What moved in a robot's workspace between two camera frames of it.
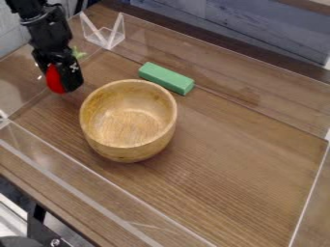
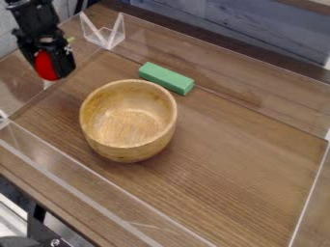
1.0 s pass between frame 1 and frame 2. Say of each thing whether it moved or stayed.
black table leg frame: stayed
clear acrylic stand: stayed
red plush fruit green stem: moved
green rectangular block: stayed
